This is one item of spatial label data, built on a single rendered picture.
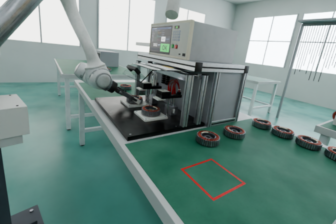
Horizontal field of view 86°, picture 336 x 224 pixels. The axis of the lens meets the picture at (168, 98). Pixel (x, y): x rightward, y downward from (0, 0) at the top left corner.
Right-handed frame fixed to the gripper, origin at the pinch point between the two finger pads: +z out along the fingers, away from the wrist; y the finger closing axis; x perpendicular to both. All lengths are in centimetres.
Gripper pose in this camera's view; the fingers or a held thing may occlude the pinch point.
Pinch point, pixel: (134, 98)
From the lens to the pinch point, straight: 128.4
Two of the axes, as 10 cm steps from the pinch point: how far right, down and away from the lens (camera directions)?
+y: 5.5, 2.7, -7.9
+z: 6.7, 4.3, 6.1
